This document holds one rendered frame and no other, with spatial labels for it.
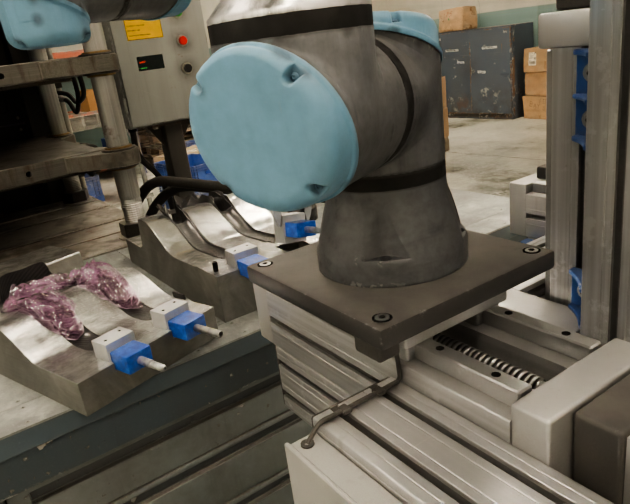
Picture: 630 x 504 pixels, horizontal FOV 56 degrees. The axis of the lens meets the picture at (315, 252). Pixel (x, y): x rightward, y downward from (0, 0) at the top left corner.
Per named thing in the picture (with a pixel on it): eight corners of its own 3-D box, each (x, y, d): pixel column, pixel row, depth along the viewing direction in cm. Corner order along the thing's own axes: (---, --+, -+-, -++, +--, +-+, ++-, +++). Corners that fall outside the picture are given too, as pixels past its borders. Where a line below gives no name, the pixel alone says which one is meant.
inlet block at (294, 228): (336, 243, 107) (334, 213, 106) (313, 248, 104) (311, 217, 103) (297, 239, 117) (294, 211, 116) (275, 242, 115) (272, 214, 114)
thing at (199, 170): (235, 182, 501) (231, 156, 494) (195, 194, 476) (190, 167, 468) (196, 176, 543) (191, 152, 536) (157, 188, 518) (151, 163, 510)
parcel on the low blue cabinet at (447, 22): (479, 27, 779) (478, 4, 769) (462, 30, 760) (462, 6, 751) (453, 30, 811) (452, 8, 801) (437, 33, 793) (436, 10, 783)
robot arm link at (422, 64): (463, 147, 59) (457, 1, 55) (415, 182, 48) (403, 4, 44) (355, 150, 65) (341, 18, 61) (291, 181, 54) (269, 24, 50)
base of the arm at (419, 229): (501, 252, 58) (499, 152, 55) (384, 302, 51) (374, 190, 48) (397, 225, 71) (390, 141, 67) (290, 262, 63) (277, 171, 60)
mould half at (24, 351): (219, 335, 102) (207, 276, 99) (87, 417, 84) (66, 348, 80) (62, 291, 132) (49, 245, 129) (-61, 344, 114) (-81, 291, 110)
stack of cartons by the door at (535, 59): (602, 115, 697) (605, 40, 669) (587, 120, 679) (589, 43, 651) (536, 114, 762) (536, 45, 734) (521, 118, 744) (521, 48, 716)
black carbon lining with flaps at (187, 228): (293, 247, 120) (286, 202, 116) (222, 272, 111) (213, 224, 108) (215, 219, 147) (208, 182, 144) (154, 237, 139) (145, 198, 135)
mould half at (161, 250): (339, 277, 120) (331, 213, 116) (225, 323, 107) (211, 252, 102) (224, 232, 160) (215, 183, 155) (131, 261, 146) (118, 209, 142)
